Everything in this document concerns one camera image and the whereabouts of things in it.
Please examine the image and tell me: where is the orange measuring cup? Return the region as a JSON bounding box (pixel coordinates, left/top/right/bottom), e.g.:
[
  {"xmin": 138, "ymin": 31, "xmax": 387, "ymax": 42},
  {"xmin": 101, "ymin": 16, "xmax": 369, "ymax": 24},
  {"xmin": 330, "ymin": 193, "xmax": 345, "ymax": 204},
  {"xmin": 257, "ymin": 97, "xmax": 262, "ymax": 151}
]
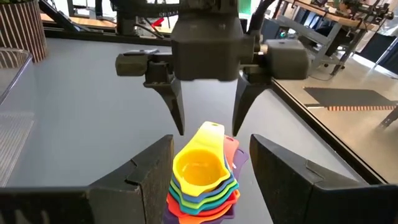
[{"xmin": 167, "ymin": 189, "xmax": 242, "ymax": 224}]

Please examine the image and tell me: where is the red measuring cup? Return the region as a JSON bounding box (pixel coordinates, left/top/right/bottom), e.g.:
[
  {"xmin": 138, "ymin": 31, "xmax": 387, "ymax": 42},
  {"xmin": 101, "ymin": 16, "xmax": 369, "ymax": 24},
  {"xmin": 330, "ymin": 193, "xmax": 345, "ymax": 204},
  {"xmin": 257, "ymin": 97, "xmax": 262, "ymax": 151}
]
[{"xmin": 166, "ymin": 135, "xmax": 242, "ymax": 219}]

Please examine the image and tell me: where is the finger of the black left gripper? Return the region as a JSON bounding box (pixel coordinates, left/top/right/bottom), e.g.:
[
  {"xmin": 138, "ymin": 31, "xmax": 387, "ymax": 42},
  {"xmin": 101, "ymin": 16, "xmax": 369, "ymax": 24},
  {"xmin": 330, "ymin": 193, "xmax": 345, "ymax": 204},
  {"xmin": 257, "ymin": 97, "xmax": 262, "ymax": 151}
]
[
  {"xmin": 231, "ymin": 74, "xmax": 274, "ymax": 138},
  {"xmin": 143, "ymin": 77, "xmax": 187, "ymax": 136}
]

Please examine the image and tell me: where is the background workbench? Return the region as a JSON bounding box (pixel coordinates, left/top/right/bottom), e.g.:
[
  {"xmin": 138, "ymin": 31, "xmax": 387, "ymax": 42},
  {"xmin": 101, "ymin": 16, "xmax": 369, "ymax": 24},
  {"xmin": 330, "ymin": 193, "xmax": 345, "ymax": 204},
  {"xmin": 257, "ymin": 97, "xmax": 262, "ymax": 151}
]
[{"xmin": 276, "ymin": 0, "xmax": 398, "ymax": 77}]

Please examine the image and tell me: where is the green measuring cup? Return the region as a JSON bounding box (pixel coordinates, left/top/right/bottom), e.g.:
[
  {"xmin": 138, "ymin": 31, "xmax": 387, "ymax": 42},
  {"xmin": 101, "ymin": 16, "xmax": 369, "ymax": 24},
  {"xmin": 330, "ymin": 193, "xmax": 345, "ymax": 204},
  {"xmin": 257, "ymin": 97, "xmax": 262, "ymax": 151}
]
[{"xmin": 169, "ymin": 179, "xmax": 239, "ymax": 210}]

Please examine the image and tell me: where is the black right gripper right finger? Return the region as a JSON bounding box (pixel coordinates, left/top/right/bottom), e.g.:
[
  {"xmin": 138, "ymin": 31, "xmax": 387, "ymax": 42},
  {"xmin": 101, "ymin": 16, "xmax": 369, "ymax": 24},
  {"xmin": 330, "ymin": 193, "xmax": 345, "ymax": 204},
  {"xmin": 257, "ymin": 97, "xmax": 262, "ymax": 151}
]
[{"xmin": 250, "ymin": 133, "xmax": 398, "ymax": 224}]

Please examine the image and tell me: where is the yellow measuring cup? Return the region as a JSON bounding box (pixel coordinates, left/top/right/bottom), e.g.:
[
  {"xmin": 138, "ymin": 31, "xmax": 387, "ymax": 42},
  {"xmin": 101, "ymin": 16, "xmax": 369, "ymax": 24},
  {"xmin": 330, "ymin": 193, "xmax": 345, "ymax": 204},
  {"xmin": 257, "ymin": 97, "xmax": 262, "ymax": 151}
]
[{"xmin": 172, "ymin": 121, "xmax": 231, "ymax": 197}]

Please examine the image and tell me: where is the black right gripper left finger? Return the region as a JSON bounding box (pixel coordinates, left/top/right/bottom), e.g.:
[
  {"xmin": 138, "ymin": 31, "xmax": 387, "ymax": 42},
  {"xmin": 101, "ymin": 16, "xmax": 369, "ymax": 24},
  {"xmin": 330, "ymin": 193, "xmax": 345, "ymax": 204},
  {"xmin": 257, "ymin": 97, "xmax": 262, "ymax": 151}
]
[{"xmin": 0, "ymin": 134, "xmax": 175, "ymax": 224}]

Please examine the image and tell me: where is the dark panel with striped edge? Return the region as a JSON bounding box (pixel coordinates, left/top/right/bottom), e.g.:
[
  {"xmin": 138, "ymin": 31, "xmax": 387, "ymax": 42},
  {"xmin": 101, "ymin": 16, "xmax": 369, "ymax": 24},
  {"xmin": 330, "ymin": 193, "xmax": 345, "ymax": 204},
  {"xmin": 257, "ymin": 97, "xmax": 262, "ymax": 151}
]
[{"xmin": 303, "ymin": 86, "xmax": 398, "ymax": 112}]

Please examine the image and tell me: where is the clear plastic basket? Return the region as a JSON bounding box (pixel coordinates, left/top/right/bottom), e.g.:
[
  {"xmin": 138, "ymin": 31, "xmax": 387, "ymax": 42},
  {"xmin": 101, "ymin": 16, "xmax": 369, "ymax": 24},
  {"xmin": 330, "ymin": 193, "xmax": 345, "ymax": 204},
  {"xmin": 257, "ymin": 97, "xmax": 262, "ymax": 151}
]
[{"xmin": 0, "ymin": 47, "xmax": 35, "ymax": 187}]

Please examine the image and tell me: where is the teal measuring cup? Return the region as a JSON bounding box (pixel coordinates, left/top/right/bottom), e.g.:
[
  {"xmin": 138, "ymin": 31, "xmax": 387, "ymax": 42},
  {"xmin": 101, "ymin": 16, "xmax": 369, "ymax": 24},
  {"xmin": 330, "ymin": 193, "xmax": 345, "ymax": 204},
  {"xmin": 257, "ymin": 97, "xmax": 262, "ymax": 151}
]
[{"xmin": 167, "ymin": 183, "xmax": 240, "ymax": 216}]

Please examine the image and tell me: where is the potted plant in striped pot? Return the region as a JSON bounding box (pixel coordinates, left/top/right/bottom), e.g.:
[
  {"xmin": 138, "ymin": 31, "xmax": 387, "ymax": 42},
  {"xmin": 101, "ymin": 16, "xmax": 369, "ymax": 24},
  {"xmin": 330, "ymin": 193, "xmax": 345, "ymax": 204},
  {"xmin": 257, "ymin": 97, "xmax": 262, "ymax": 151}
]
[{"xmin": 0, "ymin": 0, "xmax": 49, "ymax": 63}]

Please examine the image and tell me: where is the purple measuring cup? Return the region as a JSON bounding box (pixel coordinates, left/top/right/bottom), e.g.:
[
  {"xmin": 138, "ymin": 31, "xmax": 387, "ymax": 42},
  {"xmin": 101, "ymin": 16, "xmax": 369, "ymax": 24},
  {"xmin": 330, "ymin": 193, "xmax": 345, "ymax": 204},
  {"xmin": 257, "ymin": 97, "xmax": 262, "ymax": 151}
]
[{"xmin": 161, "ymin": 147, "xmax": 250, "ymax": 224}]

